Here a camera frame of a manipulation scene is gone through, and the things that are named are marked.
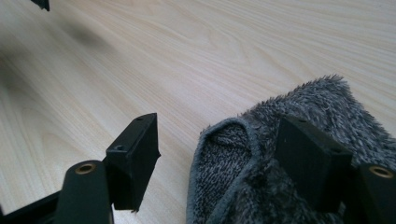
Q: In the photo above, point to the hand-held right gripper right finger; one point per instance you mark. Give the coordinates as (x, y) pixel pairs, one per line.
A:
(311, 161)

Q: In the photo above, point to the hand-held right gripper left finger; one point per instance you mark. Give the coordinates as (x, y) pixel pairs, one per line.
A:
(134, 161)

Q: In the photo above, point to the grey fluffy cloth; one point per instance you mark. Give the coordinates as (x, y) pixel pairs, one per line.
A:
(236, 174)

